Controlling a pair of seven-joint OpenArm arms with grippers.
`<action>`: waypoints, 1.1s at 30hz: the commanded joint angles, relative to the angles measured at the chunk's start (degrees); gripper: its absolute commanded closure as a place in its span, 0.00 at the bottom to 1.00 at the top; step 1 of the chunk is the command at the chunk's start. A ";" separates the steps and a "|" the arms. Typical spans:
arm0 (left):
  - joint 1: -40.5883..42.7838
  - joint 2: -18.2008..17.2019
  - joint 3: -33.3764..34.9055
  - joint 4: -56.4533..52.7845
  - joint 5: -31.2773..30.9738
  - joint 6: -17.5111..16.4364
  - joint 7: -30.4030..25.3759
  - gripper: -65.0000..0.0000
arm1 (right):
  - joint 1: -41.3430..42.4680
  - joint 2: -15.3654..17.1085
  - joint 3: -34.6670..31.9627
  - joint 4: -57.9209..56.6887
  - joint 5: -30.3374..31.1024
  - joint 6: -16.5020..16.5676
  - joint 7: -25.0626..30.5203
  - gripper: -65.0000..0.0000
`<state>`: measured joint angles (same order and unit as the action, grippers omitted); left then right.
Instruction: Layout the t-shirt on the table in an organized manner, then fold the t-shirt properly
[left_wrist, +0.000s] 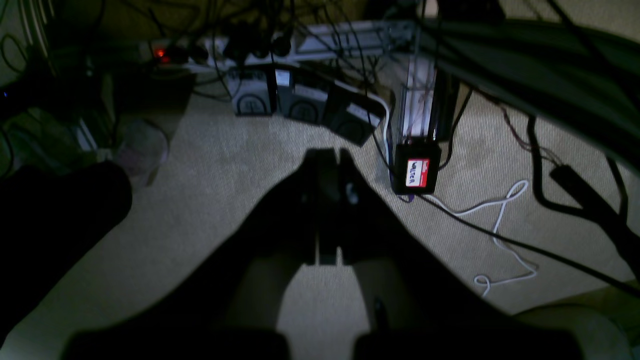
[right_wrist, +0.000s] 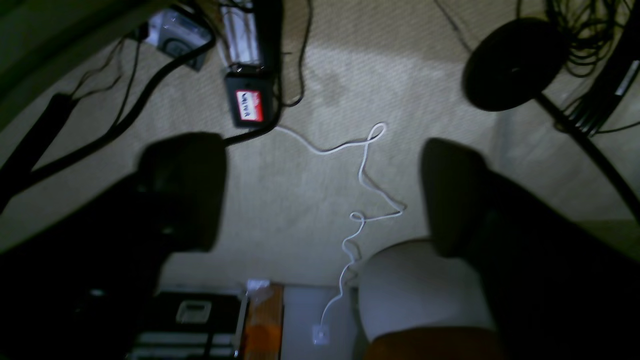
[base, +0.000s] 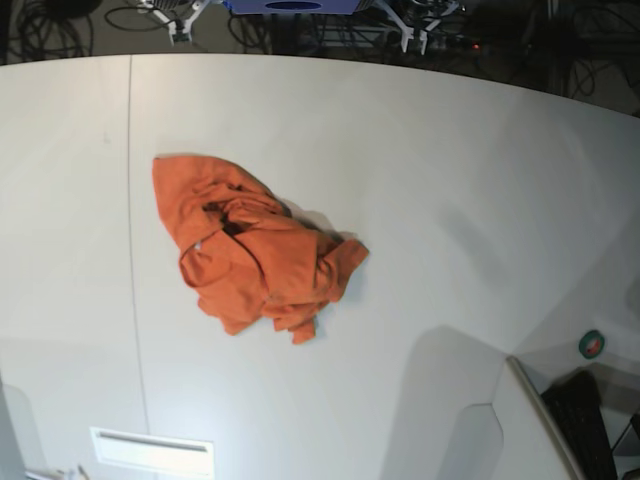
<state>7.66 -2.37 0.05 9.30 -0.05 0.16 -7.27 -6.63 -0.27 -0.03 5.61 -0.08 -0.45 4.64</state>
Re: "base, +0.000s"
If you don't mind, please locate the orange t-shirt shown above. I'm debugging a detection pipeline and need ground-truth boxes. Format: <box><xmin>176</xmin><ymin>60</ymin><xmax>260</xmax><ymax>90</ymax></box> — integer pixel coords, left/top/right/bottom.
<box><xmin>152</xmin><ymin>155</ymin><xmax>369</xmax><ymax>344</ymax></box>

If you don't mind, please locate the blue box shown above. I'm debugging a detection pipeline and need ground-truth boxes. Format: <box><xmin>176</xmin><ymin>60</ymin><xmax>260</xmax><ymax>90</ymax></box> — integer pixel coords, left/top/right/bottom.
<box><xmin>223</xmin><ymin>0</ymin><xmax>372</xmax><ymax>15</ymax></box>

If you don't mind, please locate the green tape roll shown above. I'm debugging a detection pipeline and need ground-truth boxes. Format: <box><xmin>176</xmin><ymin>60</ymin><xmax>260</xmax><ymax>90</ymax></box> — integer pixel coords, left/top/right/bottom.
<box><xmin>578</xmin><ymin>329</ymin><xmax>606</xmax><ymax>360</ymax></box>

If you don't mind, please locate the black keyboard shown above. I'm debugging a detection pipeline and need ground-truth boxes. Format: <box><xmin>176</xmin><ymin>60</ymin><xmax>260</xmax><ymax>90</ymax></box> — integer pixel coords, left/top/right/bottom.
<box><xmin>542</xmin><ymin>370</ymin><xmax>617</xmax><ymax>480</ymax></box>

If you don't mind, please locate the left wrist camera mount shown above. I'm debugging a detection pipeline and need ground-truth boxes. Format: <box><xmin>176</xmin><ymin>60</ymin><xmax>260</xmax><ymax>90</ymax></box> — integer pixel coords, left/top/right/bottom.
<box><xmin>371</xmin><ymin>0</ymin><xmax>465</xmax><ymax>55</ymax></box>

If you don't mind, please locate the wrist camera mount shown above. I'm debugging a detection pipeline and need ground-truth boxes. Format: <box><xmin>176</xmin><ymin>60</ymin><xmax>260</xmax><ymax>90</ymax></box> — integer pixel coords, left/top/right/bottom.
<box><xmin>134</xmin><ymin>0</ymin><xmax>222</xmax><ymax>45</ymax></box>
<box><xmin>371</xmin><ymin>0</ymin><xmax>465</xmax><ymax>55</ymax></box>

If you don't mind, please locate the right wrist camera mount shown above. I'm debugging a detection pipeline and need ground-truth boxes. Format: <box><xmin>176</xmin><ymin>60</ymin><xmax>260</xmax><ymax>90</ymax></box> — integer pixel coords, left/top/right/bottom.
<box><xmin>134</xmin><ymin>0</ymin><xmax>222</xmax><ymax>45</ymax></box>

